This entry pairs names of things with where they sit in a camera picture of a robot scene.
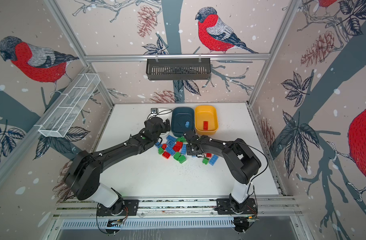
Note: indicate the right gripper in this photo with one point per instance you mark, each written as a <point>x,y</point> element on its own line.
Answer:
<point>189,150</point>

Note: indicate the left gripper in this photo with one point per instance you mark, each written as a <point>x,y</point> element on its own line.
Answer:
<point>165,128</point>

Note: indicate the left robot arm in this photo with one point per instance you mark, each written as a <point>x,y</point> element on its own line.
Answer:
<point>83,176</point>

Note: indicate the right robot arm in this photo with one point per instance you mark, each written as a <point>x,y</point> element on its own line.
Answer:
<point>242,162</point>

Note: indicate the white plastic bin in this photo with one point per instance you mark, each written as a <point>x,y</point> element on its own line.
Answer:
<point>165,114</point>

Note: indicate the green lego bottom pair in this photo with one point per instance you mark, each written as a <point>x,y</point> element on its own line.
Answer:
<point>182,159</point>

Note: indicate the teal plastic bin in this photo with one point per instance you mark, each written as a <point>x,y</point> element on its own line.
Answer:
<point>180,116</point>

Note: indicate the yellow plastic bin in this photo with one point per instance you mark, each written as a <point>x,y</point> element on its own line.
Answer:
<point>206,113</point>

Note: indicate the black hanging wire basket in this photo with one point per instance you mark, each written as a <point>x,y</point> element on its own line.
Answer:
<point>178,69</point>

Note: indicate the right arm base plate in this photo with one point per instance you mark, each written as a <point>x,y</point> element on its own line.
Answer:
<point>229,206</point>

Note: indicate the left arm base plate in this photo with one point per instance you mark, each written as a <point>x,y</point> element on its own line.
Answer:
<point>122,207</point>

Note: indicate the white wire mesh basket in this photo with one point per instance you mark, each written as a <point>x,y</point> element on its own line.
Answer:
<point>71,103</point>

